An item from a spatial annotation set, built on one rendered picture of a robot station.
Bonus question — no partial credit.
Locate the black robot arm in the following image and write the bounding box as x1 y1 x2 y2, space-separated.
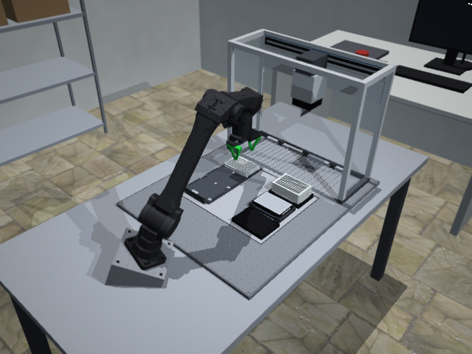
124 87 263 271

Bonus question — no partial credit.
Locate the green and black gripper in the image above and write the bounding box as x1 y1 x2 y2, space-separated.
226 122 262 161

